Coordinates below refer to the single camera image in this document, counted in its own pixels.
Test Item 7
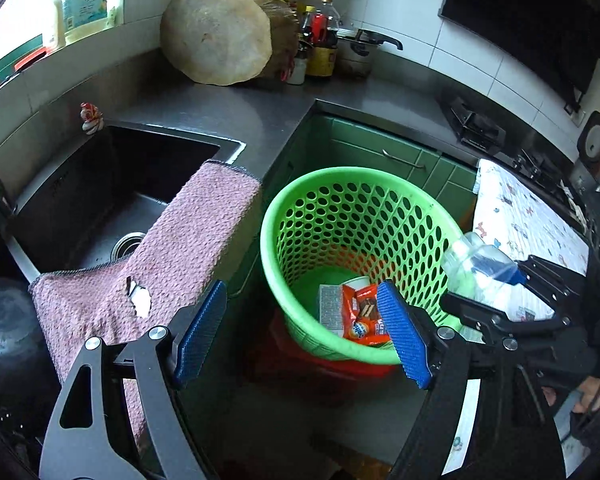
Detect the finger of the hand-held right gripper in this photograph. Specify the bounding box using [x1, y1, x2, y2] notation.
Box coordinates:
[501, 255, 589, 312]
[440, 292, 572, 356]

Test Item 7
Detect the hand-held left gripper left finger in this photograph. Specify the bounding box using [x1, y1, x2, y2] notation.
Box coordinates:
[40, 280, 229, 480]

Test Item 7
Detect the cluster of condiment bottles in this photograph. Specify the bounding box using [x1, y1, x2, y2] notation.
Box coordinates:
[279, 0, 343, 86]

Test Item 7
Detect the clear plastic bottle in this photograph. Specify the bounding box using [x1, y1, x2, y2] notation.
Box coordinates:
[440, 232, 526, 312]

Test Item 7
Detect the black gas stove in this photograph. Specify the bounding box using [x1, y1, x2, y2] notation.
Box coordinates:
[439, 94, 589, 223]

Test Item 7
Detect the orange snack packet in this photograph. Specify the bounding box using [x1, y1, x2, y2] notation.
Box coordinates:
[340, 282, 397, 347]

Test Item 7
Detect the pink knitted cloth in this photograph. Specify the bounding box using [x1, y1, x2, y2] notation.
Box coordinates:
[28, 159, 264, 457]

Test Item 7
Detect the black rice cooker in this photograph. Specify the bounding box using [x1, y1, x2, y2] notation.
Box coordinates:
[569, 109, 600, 192]

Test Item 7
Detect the white printed cloth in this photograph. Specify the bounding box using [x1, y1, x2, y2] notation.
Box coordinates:
[442, 158, 592, 477]

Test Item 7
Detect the slim white bottle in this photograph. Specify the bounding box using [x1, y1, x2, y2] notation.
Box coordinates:
[44, 0, 67, 52]

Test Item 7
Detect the green kitchen cabinet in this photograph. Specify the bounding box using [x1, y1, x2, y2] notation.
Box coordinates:
[260, 111, 480, 243]

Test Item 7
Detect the green perforated plastic basket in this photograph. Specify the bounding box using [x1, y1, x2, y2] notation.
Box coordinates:
[260, 167, 470, 367]

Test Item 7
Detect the steel kitchen sink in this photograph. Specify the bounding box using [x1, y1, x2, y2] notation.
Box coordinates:
[4, 121, 247, 283]

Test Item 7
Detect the red plastic container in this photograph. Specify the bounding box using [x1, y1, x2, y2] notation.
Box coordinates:
[249, 309, 402, 403]

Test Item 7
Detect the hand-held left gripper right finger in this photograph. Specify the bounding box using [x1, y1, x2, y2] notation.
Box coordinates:
[377, 279, 567, 480]

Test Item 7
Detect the black range hood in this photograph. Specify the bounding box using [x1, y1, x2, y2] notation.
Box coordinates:
[438, 0, 600, 105]

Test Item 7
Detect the round wooden chopping block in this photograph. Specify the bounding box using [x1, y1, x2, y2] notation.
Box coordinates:
[159, 0, 302, 87]

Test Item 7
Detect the sink drain strainer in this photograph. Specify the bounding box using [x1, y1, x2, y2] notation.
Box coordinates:
[110, 231, 147, 262]

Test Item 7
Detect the large white detergent jug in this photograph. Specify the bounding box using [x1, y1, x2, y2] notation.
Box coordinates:
[62, 0, 119, 45]

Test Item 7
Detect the person's right hand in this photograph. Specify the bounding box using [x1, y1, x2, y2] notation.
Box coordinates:
[542, 377, 600, 417]

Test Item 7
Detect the white snack packet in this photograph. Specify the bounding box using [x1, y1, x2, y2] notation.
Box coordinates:
[318, 284, 352, 337]

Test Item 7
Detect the steel pot with black handle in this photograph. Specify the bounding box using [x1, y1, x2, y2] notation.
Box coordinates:
[336, 27, 405, 81]

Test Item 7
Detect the green box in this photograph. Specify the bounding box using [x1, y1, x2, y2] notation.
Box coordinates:
[0, 34, 49, 84]

